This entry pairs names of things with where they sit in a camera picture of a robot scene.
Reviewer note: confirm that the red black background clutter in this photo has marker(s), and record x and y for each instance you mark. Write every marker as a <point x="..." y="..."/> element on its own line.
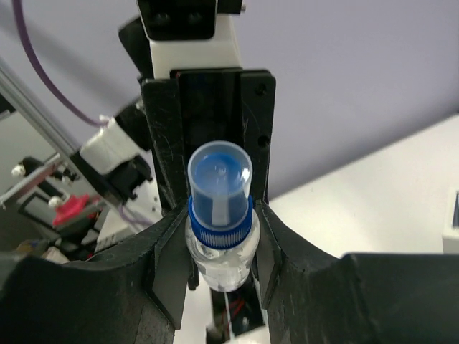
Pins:
<point x="69" y="209"/>

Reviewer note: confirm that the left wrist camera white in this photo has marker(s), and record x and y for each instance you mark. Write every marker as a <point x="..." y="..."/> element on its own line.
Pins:
<point x="190" y="35"/>

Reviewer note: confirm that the white two-slot organizer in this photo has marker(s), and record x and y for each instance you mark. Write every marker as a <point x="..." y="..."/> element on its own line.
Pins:
<point x="450" y="227"/>

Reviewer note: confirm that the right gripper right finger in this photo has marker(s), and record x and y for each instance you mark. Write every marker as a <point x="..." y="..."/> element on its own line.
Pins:
<point x="313" y="297"/>

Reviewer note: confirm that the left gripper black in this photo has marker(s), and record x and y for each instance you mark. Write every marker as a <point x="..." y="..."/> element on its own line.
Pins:
<point x="200" y="107"/>

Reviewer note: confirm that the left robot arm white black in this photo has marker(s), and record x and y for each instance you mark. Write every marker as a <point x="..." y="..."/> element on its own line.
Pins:
<point x="111" y="158"/>

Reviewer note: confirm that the aluminium frame rail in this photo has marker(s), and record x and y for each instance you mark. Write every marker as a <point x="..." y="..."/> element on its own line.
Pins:
<point x="38" y="116"/>

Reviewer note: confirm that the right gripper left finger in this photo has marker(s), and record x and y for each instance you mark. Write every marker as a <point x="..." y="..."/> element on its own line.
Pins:
<point x="130" y="293"/>

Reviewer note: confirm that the clear blue-capped glue tube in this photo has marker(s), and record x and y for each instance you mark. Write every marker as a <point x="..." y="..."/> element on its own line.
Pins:
<point x="222" y="228"/>

